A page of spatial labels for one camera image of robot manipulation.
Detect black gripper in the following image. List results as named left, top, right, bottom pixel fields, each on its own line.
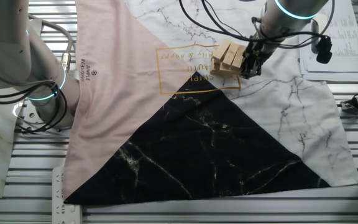
left=239, top=36, right=275, bottom=79

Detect stacked wooden jenga blocks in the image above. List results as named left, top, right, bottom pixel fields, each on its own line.
left=210, top=57, right=242, bottom=77

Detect black foam microphone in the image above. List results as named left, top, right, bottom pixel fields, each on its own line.
left=315, top=35, right=334, bottom=65

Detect pink black marble tablecloth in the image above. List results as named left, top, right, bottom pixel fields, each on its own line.
left=62, top=0, right=358, bottom=206

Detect printed paper stack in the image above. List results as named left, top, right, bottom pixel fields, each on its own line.
left=297, top=0, right=358, bottom=83

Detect white power strip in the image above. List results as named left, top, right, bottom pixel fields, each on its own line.
left=52, top=166, right=83, bottom=224

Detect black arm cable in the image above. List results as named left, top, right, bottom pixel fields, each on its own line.
left=200, top=0, right=248, bottom=41
left=178, top=0, right=331, bottom=43

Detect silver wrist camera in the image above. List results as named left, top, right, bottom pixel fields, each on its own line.
left=310, top=14, right=328, bottom=54

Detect grey cable with metal connector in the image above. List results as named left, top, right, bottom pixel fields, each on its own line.
left=29, top=14, right=75, bottom=74

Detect black looped cable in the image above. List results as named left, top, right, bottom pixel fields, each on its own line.
left=0, top=80, right=69, bottom=134
left=0, top=86, right=61, bottom=133

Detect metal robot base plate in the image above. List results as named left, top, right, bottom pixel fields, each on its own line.
left=14, top=98, right=76, bottom=133

